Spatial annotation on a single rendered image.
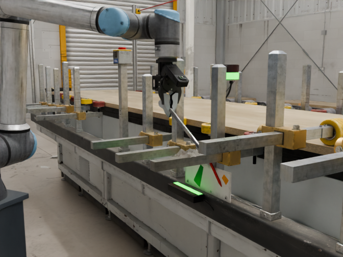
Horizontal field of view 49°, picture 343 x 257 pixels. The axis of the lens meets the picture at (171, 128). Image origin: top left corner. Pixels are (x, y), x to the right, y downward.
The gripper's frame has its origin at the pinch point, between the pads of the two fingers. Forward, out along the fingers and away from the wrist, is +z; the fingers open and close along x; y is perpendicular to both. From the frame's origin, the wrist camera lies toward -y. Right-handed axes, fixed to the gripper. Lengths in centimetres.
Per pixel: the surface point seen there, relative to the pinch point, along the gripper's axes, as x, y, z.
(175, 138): -6.3, 6.2, 10.8
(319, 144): -27, -44, 6
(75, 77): -6, 131, -10
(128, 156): 15.9, 2.0, 14.2
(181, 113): -8.6, 5.8, 1.1
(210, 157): -0.7, -23.0, 11.6
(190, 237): -31, 32, 68
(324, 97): -702, 448, 51
